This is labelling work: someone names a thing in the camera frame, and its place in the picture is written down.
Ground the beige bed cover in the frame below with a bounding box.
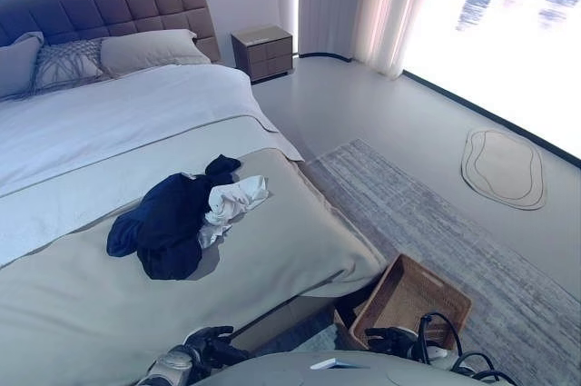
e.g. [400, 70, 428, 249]
[0, 147, 388, 386]

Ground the black garment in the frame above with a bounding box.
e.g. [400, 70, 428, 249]
[106, 171, 215, 282]

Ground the white duvet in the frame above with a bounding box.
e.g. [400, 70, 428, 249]
[0, 63, 305, 265]

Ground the brown wooden nightstand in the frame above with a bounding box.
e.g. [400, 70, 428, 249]
[230, 25, 294, 84]

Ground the grey striped area rug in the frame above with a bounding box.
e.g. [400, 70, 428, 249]
[253, 138, 581, 386]

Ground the white garment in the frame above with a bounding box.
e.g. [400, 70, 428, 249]
[197, 174, 270, 250]

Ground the tan bed frame base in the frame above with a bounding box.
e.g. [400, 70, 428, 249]
[226, 295, 347, 356]

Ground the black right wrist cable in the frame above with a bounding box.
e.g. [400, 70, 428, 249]
[417, 312, 518, 386]

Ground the beige oval floor mat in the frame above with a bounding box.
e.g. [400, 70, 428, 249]
[460, 127, 547, 213]

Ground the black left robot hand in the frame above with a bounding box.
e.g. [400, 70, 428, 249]
[183, 325, 251, 370]

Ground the grey patterned cushion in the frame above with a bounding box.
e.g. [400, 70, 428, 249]
[17, 38, 113, 96]

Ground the grey robot torso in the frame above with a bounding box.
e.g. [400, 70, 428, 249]
[193, 348, 459, 386]

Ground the plain beige pillow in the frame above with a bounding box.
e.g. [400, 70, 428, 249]
[0, 31, 45, 99]
[99, 28, 212, 79]

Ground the cream sheer curtain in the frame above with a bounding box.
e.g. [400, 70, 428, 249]
[297, 0, 442, 81]

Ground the bright cityscape window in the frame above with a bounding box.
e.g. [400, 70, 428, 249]
[402, 0, 581, 161]

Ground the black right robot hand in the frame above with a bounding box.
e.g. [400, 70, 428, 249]
[365, 325, 421, 359]

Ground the brown tufted headboard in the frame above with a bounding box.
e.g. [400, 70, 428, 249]
[0, 0, 222, 64]

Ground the brown wicker basket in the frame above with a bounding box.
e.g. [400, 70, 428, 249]
[334, 252, 473, 353]

